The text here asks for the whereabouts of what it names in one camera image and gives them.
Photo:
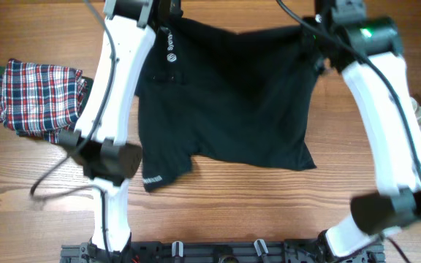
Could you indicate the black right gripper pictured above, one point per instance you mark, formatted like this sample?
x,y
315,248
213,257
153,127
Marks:
x,y
307,33

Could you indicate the black t-shirt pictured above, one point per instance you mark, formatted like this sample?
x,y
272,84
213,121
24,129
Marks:
x,y
234,97

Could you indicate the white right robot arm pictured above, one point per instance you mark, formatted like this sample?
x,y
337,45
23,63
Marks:
x,y
368,53

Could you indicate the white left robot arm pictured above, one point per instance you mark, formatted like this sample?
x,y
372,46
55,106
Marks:
x,y
99,140

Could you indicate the plaid folded shirt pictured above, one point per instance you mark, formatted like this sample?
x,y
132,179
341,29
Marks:
x,y
40,100

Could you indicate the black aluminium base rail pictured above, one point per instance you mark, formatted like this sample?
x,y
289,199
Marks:
x,y
257,251

